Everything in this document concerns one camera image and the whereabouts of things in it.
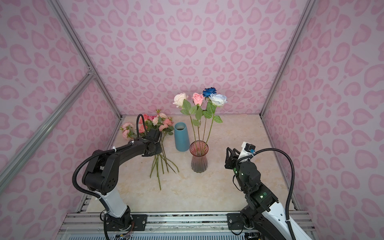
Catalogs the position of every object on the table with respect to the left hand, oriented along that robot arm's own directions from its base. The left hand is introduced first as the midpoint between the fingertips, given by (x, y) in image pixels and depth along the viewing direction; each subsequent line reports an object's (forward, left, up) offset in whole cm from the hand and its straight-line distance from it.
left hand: (157, 147), depth 96 cm
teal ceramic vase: (0, -17, +4) cm, 17 cm away
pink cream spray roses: (+21, +1, 0) cm, 21 cm away
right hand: (-15, -41, +21) cm, 48 cm away
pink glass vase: (-9, -27, +11) cm, 30 cm away
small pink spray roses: (+13, +22, +1) cm, 25 cm away
